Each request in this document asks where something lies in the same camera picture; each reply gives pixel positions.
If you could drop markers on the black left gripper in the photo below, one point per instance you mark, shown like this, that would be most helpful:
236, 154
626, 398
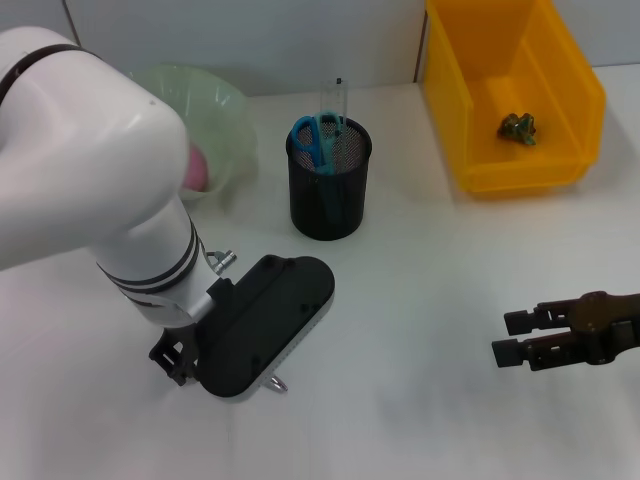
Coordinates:
182, 336

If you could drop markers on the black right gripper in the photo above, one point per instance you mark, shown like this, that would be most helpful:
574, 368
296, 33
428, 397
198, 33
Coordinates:
615, 325

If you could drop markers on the grey silver pen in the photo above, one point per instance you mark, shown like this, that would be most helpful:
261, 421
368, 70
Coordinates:
279, 385

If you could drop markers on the pink peach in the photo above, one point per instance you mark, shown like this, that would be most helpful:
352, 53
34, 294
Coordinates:
196, 167

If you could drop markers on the blue scissors with sheath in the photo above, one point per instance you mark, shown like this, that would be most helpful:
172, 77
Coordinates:
305, 140

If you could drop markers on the transparent plastic ruler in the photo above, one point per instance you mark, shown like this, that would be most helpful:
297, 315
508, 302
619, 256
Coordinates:
335, 97

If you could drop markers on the black mesh pen holder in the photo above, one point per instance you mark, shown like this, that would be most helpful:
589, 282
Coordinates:
345, 215

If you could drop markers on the pale green glass fruit bowl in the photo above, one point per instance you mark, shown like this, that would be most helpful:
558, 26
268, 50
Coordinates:
220, 115

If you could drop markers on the yellow plastic bin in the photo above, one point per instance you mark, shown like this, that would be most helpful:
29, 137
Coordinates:
525, 65

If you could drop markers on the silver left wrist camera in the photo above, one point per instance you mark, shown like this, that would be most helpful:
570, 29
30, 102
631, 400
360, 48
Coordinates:
265, 325

